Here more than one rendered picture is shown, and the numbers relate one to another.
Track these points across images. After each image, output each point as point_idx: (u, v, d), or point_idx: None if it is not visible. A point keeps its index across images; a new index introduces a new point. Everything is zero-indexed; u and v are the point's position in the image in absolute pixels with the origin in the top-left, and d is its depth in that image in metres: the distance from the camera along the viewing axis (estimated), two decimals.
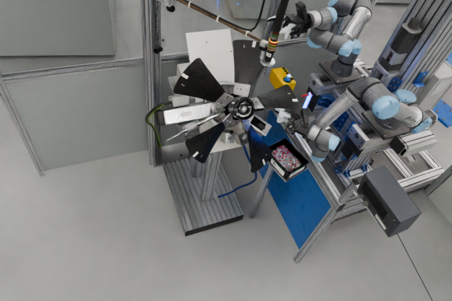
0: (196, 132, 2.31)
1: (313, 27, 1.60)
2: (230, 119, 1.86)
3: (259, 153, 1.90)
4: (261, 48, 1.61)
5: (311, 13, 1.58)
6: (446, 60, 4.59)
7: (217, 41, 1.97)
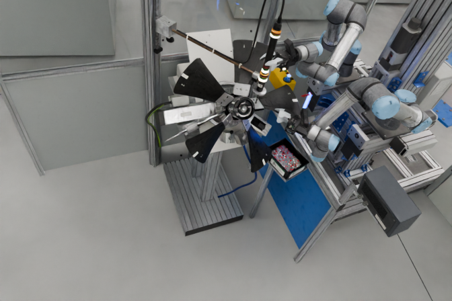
0: (196, 132, 2.31)
1: (300, 60, 1.75)
2: (230, 119, 1.86)
3: (259, 153, 1.90)
4: (253, 78, 1.75)
5: (298, 48, 1.73)
6: (446, 60, 4.59)
7: (217, 41, 1.97)
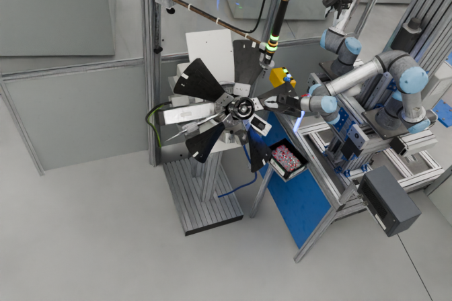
0: (196, 132, 2.31)
1: None
2: (230, 119, 1.86)
3: (259, 153, 1.90)
4: (260, 50, 1.62)
5: None
6: (446, 60, 4.59)
7: (217, 41, 1.97)
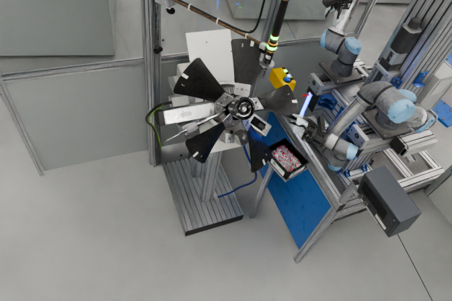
0: (196, 132, 2.31)
1: None
2: (224, 103, 1.83)
3: (203, 144, 1.78)
4: (260, 50, 1.62)
5: None
6: (446, 60, 4.59)
7: (217, 41, 1.97)
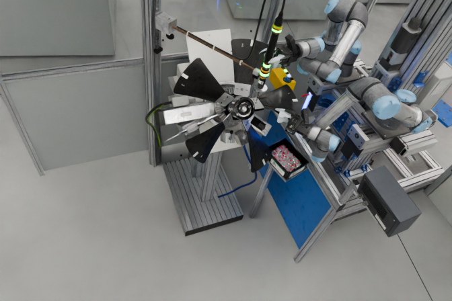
0: (196, 132, 2.31)
1: (302, 56, 1.73)
2: (224, 103, 1.83)
3: (203, 144, 1.78)
4: (253, 76, 1.74)
5: (300, 44, 1.71)
6: (446, 60, 4.59)
7: (217, 41, 1.97)
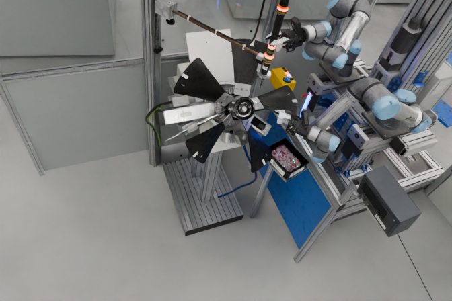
0: (196, 132, 2.31)
1: (307, 41, 1.66)
2: (224, 103, 1.83)
3: (203, 144, 1.78)
4: (257, 60, 1.67)
5: (306, 28, 1.64)
6: (446, 60, 4.59)
7: (217, 41, 1.97)
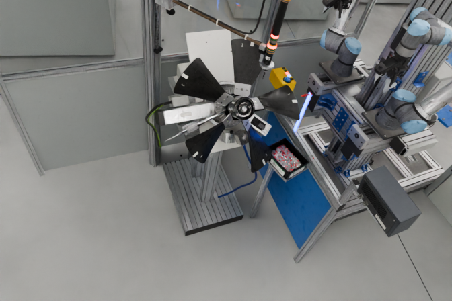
0: (196, 132, 2.31)
1: None
2: (224, 103, 1.83)
3: (203, 144, 1.78)
4: (260, 51, 1.63)
5: None
6: (446, 60, 4.59)
7: (217, 41, 1.97)
